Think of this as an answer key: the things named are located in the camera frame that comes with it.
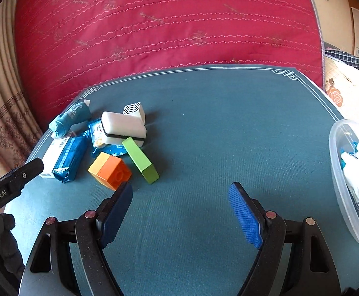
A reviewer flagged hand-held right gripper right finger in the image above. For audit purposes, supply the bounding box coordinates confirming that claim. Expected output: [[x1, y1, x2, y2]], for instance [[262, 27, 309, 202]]
[[228, 182, 342, 296]]

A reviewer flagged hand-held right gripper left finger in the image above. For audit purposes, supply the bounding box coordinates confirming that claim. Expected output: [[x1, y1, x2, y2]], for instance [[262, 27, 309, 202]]
[[18, 181, 134, 296]]

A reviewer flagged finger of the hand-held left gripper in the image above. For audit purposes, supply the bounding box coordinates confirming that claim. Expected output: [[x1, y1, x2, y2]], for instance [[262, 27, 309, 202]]
[[0, 158, 45, 193]]

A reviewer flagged white barcode medicine box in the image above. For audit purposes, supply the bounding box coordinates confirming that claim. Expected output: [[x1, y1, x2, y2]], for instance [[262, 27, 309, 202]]
[[39, 137, 72, 179]]

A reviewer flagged blue tissue packet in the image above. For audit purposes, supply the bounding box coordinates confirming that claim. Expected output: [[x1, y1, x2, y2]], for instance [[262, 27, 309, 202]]
[[52, 136, 89, 184]]

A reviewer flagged orange and yellow toy block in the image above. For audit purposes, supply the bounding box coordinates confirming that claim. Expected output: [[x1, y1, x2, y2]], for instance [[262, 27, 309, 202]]
[[88, 152, 133, 191]]

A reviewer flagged green block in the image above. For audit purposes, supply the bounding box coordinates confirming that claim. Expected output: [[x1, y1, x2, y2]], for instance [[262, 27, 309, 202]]
[[122, 136, 160, 184]]

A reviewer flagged teal mesh pouch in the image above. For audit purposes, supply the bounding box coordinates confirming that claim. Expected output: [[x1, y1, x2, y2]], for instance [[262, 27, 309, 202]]
[[49, 99, 92, 139]]

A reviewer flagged blue snack packet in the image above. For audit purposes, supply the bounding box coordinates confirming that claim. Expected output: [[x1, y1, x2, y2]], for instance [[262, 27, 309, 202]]
[[87, 119, 127, 156]]

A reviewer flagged white sponge with black stripe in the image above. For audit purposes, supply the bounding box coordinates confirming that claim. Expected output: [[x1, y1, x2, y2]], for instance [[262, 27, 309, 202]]
[[101, 111, 147, 147]]

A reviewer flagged white box with zigzag print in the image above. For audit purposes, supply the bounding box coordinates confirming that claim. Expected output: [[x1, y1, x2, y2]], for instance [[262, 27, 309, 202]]
[[123, 102, 146, 124]]

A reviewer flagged clear plastic bowl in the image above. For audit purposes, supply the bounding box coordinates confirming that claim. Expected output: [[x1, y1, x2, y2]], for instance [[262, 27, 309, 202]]
[[329, 119, 359, 255]]

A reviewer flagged beige patterned curtain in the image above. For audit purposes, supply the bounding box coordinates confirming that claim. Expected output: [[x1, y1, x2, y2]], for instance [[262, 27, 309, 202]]
[[0, 0, 44, 185]]

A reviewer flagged teal table mat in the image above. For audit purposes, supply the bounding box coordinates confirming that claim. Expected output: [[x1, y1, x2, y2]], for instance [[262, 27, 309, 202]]
[[10, 64, 359, 296]]

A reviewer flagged white and blue packet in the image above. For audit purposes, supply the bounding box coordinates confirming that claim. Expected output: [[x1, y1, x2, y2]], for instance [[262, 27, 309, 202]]
[[340, 142, 359, 225]]

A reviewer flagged floral bed sheet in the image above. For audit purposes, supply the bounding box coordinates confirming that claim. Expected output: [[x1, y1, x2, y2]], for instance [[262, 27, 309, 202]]
[[323, 55, 359, 121]]

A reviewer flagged checkered cloth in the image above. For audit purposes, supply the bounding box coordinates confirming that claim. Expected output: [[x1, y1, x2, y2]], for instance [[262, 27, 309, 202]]
[[325, 49, 359, 73]]

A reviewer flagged red quilted mattress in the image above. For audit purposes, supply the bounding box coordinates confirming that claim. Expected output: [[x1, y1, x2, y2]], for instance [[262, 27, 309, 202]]
[[13, 0, 326, 130]]

